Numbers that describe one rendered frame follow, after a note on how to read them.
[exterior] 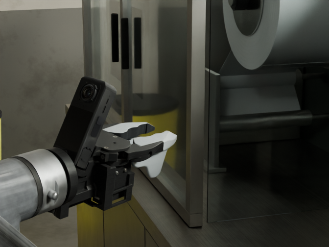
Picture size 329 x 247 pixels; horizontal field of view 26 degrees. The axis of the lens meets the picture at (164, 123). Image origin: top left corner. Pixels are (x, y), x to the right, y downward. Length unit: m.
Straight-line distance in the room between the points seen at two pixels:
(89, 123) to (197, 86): 0.60
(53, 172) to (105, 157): 0.08
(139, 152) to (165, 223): 0.66
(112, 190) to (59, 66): 3.33
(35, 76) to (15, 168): 3.39
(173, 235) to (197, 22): 0.44
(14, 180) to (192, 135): 0.71
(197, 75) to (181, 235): 0.33
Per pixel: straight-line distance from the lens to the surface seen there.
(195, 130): 1.47
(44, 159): 0.85
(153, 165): 0.98
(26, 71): 4.18
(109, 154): 0.90
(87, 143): 0.88
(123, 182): 0.94
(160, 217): 1.59
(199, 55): 1.44
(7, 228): 0.66
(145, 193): 1.73
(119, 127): 0.99
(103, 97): 0.88
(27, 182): 0.82
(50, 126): 4.29
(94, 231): 2.44
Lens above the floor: 1.50
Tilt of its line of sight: 15 degrees down
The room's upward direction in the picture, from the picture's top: straight up
